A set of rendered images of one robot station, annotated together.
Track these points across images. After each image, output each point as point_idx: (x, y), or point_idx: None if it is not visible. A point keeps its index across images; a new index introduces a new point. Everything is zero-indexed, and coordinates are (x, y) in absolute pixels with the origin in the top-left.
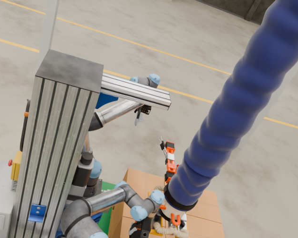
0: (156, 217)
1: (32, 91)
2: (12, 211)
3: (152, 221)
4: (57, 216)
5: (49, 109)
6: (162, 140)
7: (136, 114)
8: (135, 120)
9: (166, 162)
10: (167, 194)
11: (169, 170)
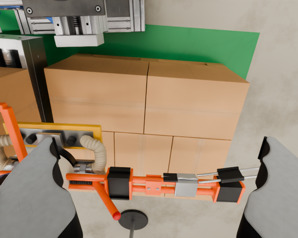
0: (28, 139)
1: None
2: None
3: (24, 130)
4: None
5: None
6: (242, 177)
7: (70, 197)
8: (12, 171)
9: (163, 179)
10: None
11: (130, 184)
